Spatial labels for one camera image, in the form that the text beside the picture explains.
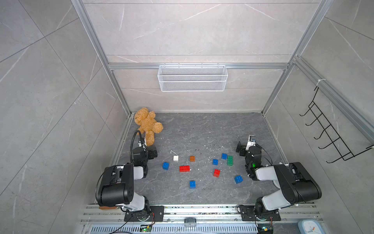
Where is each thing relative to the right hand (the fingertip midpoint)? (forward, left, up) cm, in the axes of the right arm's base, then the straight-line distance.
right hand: (248, 142), depth 92 cm
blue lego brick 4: (-22, +11, -4) cm, 25 cm away
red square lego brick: (-18, +23, -4) cm, 29 cm away
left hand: (+1, +66, -2) cm, 66 cm away
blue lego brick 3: (-6, +16, -6) cm, 18 cm away
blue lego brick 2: (-10, +22, -6) cm, 25 cm away
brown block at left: (-35, +81, -4) cm, 89 cm away
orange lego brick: (-7, +37, -6) cm, 38 cm away
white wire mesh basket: (+36, +36, +25) cm, 57 cm away
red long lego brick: (-14, +42, -6) cm, 45 cm away
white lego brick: (-7, +48, -6) cm, 49 cm away
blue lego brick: (-14, +53, -3) cm, 55 cm away
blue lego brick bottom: (-25, +37, -4) cm, 45 cm away
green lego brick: (-9, +13, -6) cm, 17 cm away
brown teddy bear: (+20, +70, +2) cm, 73 cm away
